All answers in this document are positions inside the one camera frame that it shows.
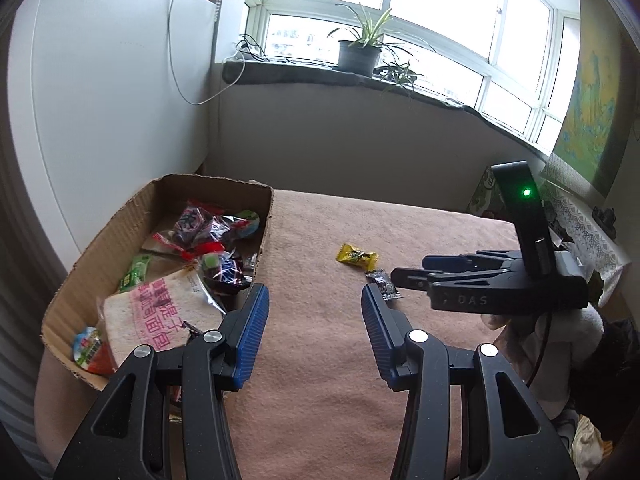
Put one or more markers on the yellow candy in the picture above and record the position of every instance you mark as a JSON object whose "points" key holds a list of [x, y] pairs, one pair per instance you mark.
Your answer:
{"points": [[356, 255]]}

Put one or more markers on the orange jelly cup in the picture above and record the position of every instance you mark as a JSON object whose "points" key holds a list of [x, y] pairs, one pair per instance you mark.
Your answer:
{"points": [[90, 352]]}

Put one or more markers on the light yellow cloth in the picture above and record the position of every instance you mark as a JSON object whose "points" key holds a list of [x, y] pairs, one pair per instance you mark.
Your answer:
{"points": [[587, 440]]}

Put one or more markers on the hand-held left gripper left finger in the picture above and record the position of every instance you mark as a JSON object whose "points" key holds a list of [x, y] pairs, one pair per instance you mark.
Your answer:
{"points": [[252, 335]]}

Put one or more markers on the small dark object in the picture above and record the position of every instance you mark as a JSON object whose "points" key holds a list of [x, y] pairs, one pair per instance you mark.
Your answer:
{"points": [[605, 216]]}

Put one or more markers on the silver candy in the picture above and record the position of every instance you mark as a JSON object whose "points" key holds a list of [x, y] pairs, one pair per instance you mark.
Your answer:
{"points": [[250, 261]]}

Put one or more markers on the white cabinet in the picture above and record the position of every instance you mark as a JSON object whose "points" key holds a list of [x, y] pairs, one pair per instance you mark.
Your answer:
{"points": [[100, 110]]}

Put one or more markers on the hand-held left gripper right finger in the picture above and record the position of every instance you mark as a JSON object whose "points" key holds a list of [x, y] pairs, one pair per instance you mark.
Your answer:
{"points": [[377, 335]]}

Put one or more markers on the green candy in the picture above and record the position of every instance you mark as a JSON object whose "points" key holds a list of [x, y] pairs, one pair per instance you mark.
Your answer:
{"points": [[210, 261]]}

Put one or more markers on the grey pleated curtain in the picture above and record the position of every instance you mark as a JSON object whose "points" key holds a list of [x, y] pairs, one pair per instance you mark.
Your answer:
{"points": [[20, 410]]}

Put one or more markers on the white lace cloth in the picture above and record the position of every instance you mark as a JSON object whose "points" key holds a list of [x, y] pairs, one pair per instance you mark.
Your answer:
{"points": [[585, 230]]}

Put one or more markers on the person's right hand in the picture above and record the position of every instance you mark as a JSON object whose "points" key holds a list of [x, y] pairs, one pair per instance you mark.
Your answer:
{"points": [[565, 330]]}

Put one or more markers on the purple red candy packet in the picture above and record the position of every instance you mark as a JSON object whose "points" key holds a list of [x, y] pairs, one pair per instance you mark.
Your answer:
{"points": [[189, 222]]}

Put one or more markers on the cardboard box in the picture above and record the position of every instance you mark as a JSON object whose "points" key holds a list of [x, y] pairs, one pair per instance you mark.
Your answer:
{"points": [[100, 250]]}

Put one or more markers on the green patterned cloth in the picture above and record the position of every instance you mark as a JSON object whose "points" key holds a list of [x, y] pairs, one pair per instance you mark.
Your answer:
{"points": [[482, 195]]}

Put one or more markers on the dark candy clear packet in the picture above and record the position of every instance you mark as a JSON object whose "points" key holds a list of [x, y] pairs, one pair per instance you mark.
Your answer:
{"points": [[227, 232]]}

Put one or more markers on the dark clothing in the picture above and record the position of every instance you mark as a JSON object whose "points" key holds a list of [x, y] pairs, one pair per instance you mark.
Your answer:
{"points": [[615, 370]]}

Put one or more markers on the small spider plant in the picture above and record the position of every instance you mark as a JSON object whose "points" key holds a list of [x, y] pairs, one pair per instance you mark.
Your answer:
{"points": [[400, 76]]}

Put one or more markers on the yellow green wall painting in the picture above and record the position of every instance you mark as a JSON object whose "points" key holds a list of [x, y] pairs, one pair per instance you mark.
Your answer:
{"points": [[590, 110]]}

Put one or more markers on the black candy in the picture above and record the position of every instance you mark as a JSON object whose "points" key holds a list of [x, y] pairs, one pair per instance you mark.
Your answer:
{"points": [[384, 286]]}

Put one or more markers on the red candy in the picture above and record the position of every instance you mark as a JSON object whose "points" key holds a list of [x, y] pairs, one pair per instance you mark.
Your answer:
{"points": [[197, 250]]}

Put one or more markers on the green lid jelly cup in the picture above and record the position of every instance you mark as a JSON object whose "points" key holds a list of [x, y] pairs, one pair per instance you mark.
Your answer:
{"points": [[248, 221]]}

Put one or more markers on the sliced bread packet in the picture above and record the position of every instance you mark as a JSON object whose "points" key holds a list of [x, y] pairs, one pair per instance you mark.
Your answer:
{"points": [[150, 320]]}

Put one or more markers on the green snack packet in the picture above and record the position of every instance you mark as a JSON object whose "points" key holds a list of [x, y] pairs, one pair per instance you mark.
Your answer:
{"points": [[136, 270]]}

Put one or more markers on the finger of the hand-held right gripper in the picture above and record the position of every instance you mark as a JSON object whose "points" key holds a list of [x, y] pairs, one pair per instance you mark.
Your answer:
{"points": [[450, 261], [407, 276]]}

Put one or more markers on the potted spider plant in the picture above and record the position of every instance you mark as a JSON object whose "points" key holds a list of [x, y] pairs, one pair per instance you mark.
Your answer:
{"points": [[356, 57]]}

